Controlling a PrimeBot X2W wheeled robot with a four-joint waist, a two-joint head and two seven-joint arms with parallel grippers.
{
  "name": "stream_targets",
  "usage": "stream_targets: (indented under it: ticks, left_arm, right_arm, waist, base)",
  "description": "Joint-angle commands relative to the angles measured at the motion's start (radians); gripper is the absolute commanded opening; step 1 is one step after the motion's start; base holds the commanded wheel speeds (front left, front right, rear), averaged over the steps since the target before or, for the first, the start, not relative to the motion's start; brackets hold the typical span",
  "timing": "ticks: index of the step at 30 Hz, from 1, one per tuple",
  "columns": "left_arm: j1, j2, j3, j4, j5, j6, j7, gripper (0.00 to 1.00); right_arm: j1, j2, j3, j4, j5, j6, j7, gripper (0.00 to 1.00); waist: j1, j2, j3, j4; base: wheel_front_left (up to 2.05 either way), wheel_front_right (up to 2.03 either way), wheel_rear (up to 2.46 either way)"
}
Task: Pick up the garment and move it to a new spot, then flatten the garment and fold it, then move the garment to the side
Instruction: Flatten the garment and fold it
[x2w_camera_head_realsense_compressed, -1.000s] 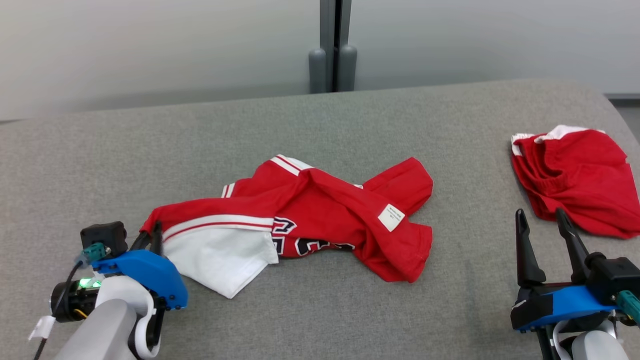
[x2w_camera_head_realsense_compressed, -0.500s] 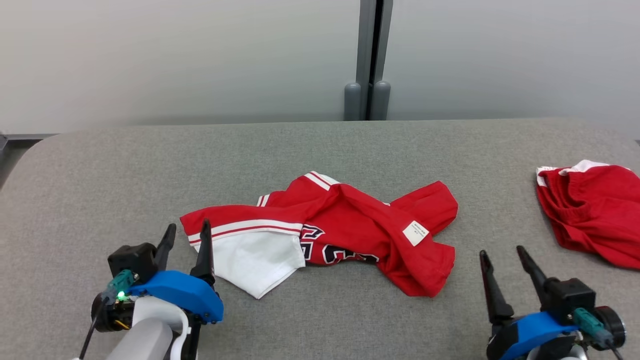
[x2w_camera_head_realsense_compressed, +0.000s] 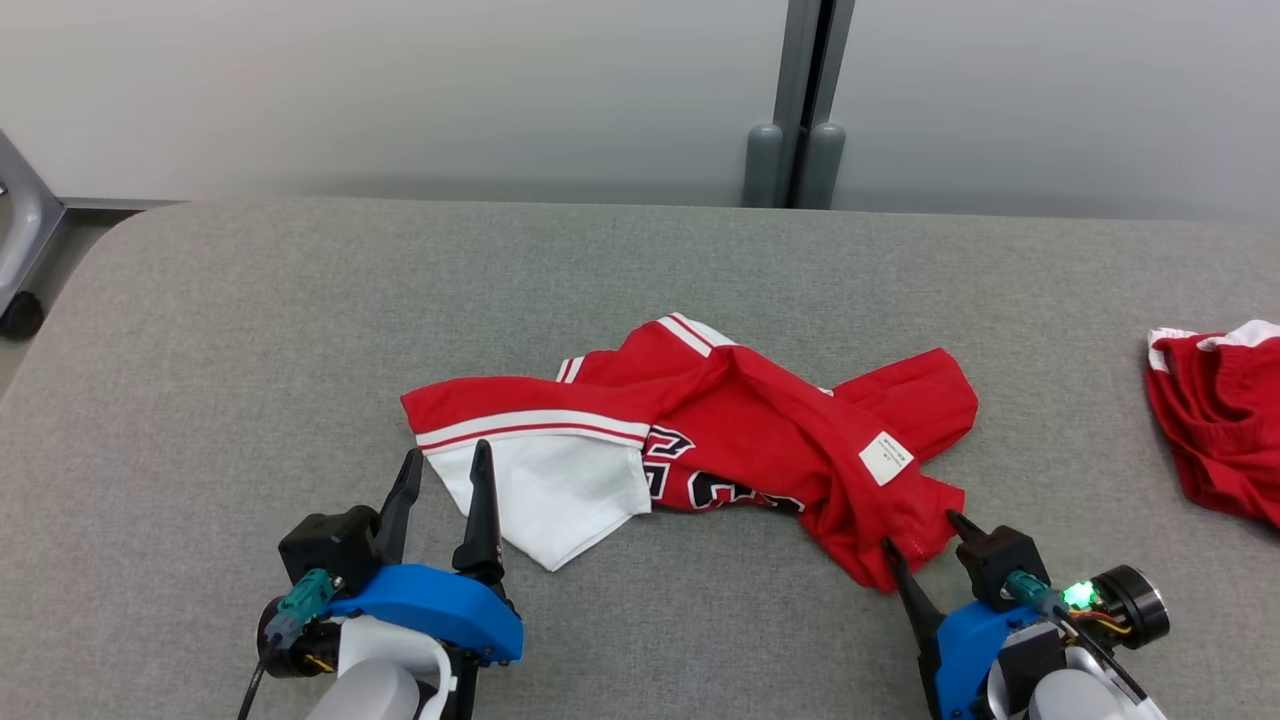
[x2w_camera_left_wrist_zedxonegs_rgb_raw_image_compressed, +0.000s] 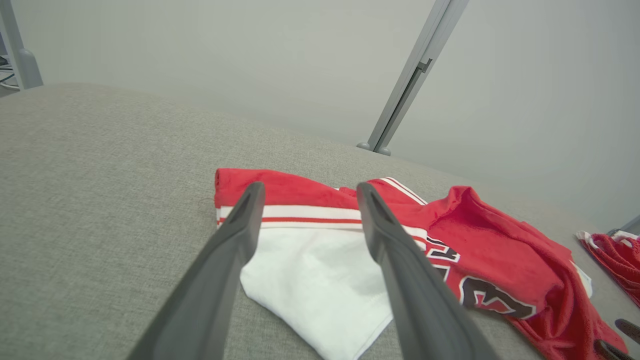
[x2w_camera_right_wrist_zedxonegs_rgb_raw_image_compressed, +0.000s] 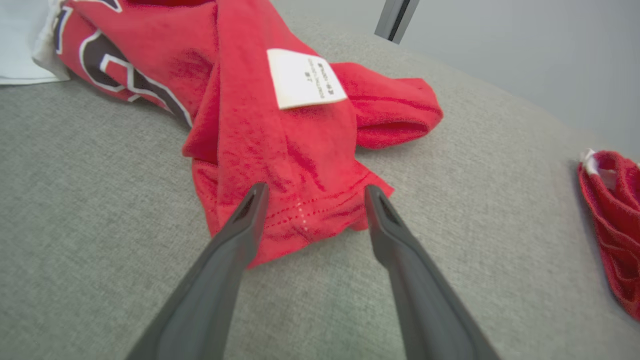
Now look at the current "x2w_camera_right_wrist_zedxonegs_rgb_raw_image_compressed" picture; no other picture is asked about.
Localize red shorts with white stripe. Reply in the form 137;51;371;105
577;149;640;321

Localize red basketball jersey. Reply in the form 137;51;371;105
0;0;445;271

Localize grey partition post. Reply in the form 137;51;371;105
374;0;421;45

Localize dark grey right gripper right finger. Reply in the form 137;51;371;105
364;184;501;360

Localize grey fabric sofa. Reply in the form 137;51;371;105
0;10;640;360

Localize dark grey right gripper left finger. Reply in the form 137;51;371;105
125;182;271;360

